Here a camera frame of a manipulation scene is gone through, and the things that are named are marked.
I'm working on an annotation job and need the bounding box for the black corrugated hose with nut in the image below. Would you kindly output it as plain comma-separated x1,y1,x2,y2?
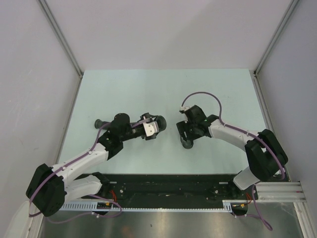
94,115,167,132

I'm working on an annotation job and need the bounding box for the right aluminium frame post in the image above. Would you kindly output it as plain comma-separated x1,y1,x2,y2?
254,0,300,75

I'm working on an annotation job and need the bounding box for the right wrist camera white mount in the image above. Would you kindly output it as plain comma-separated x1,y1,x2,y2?
179,106,191,114

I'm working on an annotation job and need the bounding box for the aluminium frame post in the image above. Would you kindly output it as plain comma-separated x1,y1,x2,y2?
37,0,84,77
254,0,300,75

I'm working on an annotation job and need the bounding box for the left aluminium frame post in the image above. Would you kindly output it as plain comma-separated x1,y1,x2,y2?
37,0,84,77

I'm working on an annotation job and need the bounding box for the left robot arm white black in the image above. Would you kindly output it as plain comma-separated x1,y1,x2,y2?
26,113,166,217

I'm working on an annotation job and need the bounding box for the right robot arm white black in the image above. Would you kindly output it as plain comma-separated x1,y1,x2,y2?
176,105,288,199

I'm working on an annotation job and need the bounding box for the grey slotted cable duct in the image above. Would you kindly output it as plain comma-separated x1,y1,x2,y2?
59,200,232,213

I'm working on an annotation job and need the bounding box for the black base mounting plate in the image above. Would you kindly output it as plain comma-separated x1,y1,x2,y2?
96,174,258,208

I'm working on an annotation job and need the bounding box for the aluminium extrusion rail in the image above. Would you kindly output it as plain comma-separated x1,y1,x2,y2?
256,182,306,202

